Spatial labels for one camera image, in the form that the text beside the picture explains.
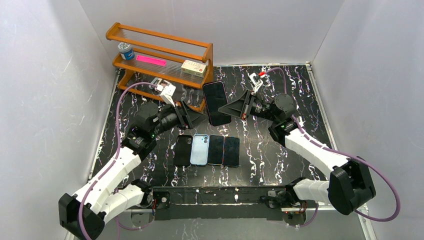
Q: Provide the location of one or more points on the cream cardboard box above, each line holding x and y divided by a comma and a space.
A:
194, 68

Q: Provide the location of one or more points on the pink flat card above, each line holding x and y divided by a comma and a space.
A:
151, 60

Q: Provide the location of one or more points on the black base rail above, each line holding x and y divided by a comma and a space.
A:
224, 202

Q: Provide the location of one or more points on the blue white round jar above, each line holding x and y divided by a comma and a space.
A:
126, 51

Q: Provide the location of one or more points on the white small clip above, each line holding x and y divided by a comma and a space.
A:
300, 121

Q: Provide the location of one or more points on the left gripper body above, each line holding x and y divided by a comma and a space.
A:
185, 116

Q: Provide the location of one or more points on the light blue phone case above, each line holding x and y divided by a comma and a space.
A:
199, 149

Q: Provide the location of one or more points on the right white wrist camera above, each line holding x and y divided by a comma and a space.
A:
256, 82

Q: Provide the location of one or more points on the phone with black screen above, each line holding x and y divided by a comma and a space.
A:
216, 150

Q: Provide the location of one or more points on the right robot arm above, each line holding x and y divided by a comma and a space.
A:
349, 183

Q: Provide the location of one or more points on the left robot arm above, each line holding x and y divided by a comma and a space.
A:
85, 213

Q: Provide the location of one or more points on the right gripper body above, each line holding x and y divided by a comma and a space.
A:
246, 105

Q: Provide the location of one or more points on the orange wooden shelf rack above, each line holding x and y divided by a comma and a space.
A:
175, 50

